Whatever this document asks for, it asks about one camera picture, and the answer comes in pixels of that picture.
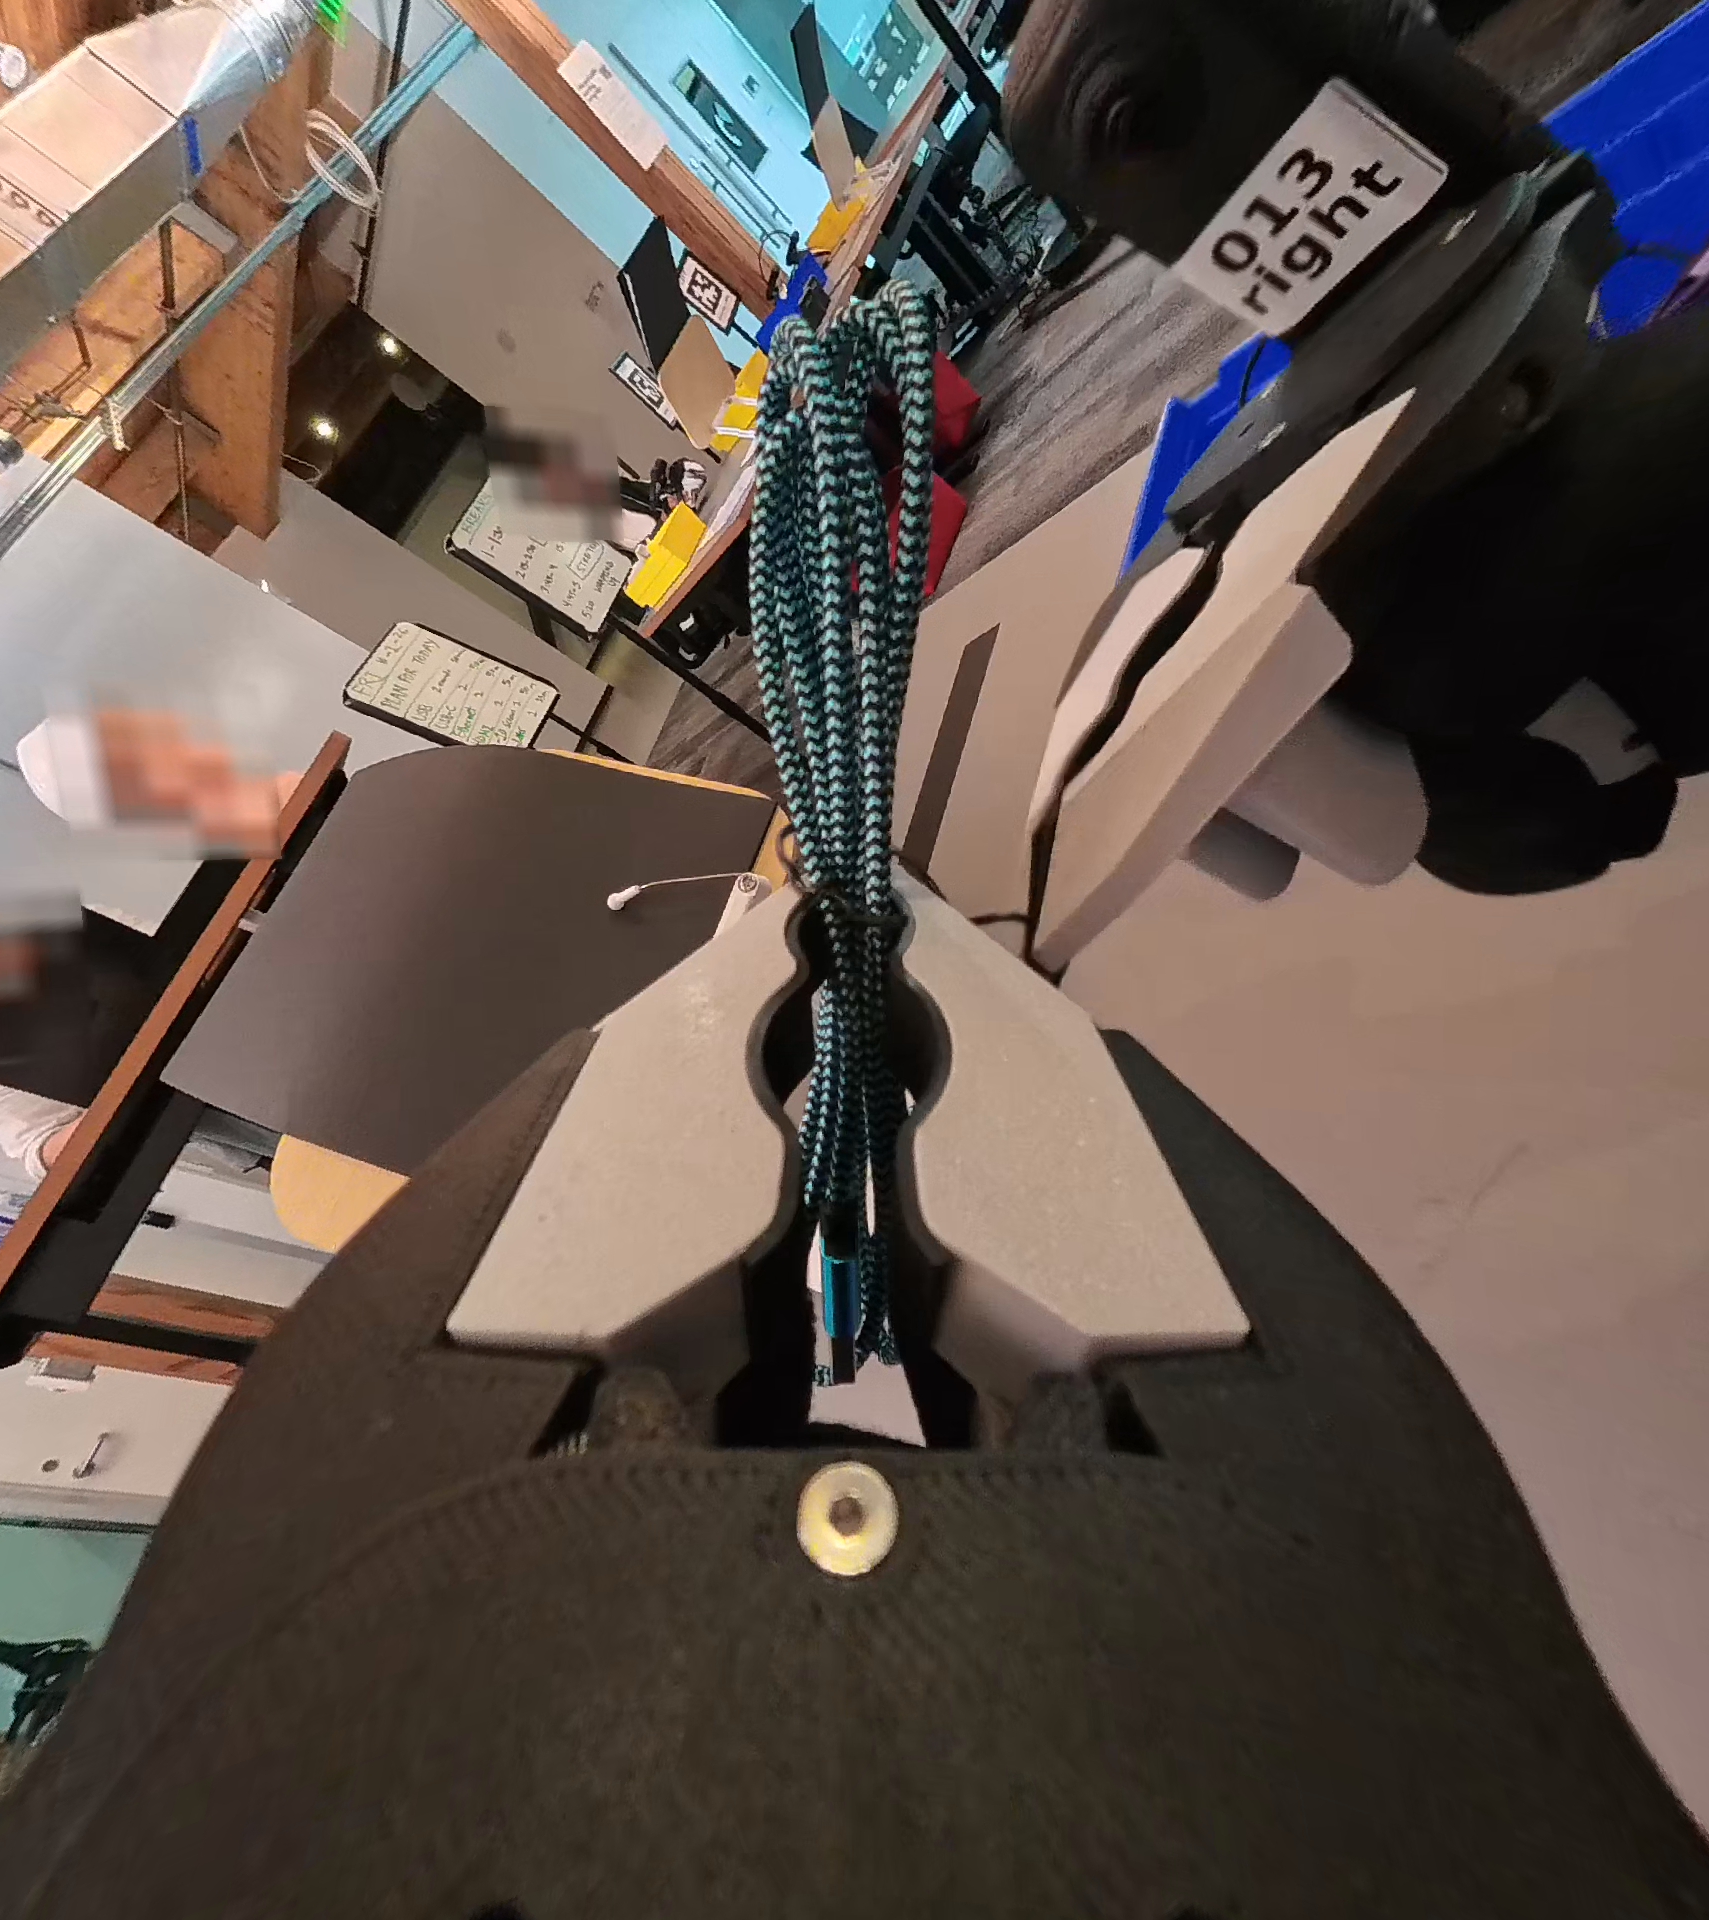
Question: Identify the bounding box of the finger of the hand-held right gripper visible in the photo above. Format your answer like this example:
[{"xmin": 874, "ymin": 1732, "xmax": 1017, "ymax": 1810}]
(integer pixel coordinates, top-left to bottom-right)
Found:
[
  {"xmin": 1031, "ymin": 389, "xmax": 1357, "ymax": 972},
  {"xmin": 1023, "ymin": 546, "xmax": 1218, "ymax": 890}
]

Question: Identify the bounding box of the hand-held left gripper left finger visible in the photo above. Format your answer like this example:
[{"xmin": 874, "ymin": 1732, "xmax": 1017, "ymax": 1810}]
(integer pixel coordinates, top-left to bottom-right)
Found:
[{"xmin": 447, "ymin": 881, "xmax": 822, "ymax": 1442}]

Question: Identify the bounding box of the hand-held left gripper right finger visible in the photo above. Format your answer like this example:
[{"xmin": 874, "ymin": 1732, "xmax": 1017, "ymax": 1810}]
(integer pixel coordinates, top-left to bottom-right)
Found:
[{"xmin": 885, "ymin": 875, "xmax": 1252, "ymax": 1411}]

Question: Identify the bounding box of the teal braided usb cable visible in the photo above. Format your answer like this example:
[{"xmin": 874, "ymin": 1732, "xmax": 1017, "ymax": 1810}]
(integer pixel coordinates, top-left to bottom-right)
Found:
[{"xmin": 746, "ymin": 284, "xmax": 939, "ymax": 1389}]

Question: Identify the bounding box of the tagged blue plastic bin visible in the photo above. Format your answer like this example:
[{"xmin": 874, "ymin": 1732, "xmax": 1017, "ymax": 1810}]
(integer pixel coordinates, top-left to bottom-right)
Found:
[{"xmin": 1121, "ymin": 0, "xmax": 1709, "ymax": 579}]

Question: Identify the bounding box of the black twist tie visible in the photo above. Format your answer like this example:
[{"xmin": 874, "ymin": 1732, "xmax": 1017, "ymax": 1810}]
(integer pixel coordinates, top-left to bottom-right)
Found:
[{"xmin": 794, "ymin": 883, "xmax": 916, "ymax": 939}]

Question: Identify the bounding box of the red plastic case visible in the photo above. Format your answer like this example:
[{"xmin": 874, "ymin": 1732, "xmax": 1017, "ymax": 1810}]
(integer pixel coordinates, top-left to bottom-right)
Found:
[
  {"xmin": 885, "ymin": 471, "xmax": 969, "ymax": 588},
  {"xmin": 869, "ymin": 351, "xmax": 983, "ymax": 452}
]

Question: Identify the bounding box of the yellow plastic bin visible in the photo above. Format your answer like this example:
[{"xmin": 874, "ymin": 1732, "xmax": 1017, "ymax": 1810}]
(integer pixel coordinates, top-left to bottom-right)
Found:
[{"xmin": 625, "ymin": 497, "xmax": 713, "ymax": 609}]

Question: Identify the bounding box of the brown standing desk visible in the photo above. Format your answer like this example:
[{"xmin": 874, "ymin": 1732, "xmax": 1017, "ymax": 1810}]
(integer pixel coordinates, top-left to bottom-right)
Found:
[{"xmin": 0, "ymin": 731, "xmax": 353, "ymax": 1427}]

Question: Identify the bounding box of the handwritten whiteboard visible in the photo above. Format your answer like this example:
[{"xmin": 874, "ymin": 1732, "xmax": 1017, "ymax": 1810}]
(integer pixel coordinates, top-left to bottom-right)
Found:
[
  {"xmin": 344, "ymin": 617, "xmax": 560, "ymax": 751},
  {"xmin": 447, "ymin": 480, "xmax": 647, "ymax": 639}
]

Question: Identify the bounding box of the black dinosaur decal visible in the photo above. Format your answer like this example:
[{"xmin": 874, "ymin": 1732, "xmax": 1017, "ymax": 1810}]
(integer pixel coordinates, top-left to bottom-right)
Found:
[{"xmin": 0, "ymin": 1626, "xmax": 98, "ymax": 1742}]

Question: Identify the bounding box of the white paper notice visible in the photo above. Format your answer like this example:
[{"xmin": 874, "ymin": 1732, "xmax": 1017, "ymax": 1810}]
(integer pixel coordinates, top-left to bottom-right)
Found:
[{"xmin": 555, "ymin": 36, "xmax": 669, "ymax": 168}]

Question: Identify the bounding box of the flat metal ventilation duct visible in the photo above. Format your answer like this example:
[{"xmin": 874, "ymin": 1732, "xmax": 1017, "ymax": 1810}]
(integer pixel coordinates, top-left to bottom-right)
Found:
[{"xmin": 0, "ymin": 0, "xmax": 331, "ymax": 384}]

